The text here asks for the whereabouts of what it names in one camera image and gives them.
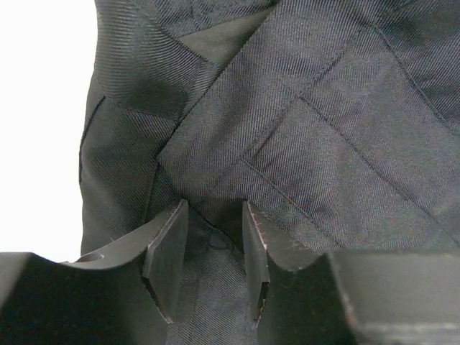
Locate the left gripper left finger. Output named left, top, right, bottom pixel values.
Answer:
left=1, top=201, right=188, bottom=344

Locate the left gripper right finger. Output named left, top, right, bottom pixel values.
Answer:
left=242, top=202, right=459, bottom=344

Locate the black pleated skirt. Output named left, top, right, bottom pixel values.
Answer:
left=80, top=1, right=459, bottom=344

